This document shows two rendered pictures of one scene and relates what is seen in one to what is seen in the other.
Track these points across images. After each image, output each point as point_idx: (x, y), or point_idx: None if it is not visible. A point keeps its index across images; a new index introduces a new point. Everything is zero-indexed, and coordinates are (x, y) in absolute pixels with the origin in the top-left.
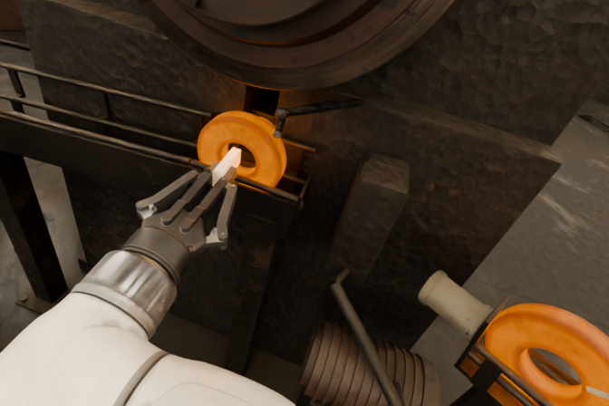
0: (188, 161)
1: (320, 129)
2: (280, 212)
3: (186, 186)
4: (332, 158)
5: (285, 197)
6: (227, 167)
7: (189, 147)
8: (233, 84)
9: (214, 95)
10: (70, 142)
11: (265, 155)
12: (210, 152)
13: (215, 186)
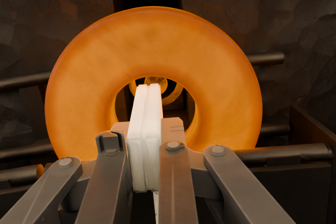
0: (35, 173)
1: (276, 12)
2: (300, 201)
3: (55, 220)
4: (311, 62)
5: (299, 156)
6: (157, 118)
7: (30, 155)
8: None
9: (52, 32)
10: None
11: (217, 76)
12: (84, 131)
13: (164, 173)
